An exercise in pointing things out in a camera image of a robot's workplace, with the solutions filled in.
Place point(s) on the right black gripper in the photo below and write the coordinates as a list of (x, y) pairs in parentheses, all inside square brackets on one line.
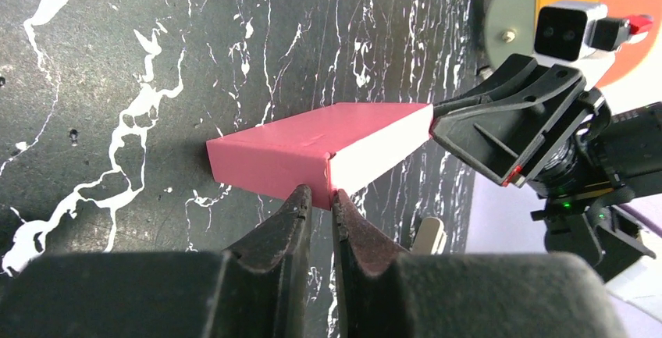
[(523, 121)]

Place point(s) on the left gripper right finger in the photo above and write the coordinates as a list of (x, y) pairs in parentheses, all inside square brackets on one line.
[(384, 290)]

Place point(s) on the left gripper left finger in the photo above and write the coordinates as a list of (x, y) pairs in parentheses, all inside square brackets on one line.
[(253, 288)]

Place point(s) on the pink paper box sheet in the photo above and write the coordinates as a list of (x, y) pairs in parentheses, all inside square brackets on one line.
[(344, 146)]

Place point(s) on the small white plastic clip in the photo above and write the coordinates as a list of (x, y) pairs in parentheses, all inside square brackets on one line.
[(430, 238)]

